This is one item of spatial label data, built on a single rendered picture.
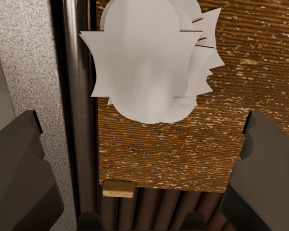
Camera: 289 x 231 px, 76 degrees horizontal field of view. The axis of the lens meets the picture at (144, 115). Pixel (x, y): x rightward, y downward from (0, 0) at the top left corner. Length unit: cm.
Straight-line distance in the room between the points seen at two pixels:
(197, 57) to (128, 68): 7
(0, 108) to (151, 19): 158
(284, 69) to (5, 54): 39
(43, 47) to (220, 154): 33
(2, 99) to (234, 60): 155
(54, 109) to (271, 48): 33
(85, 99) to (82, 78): 4
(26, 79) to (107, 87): 16
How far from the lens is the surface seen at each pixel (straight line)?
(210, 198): 50
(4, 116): 174
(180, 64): 20
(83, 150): 37
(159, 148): 33
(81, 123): 34
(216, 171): 40
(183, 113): 27
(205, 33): 25
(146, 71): 20
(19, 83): 35
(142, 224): 57
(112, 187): 39
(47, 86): 33
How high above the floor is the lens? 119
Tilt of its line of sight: 59 degrees down
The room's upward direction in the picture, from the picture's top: 179 degrees clockwise
